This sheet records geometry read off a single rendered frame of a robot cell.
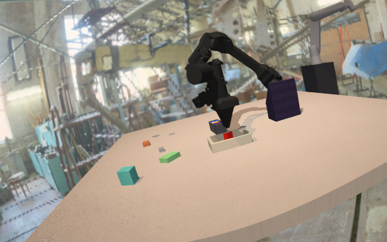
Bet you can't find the orange rectangular block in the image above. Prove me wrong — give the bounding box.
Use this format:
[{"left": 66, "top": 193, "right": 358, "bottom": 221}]
[{"left": 143, "top": 140, "right": 150, "bottom": 147}]

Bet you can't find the teal cube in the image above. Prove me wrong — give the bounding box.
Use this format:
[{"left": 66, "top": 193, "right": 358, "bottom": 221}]
[{"left": 117, "top": 166, "right": 139, "bottom": 186}]

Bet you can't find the red fuse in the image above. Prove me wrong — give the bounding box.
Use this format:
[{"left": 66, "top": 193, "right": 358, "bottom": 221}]
[{"left": 223, "top": 132, "right": 233, "bottom": 140}]

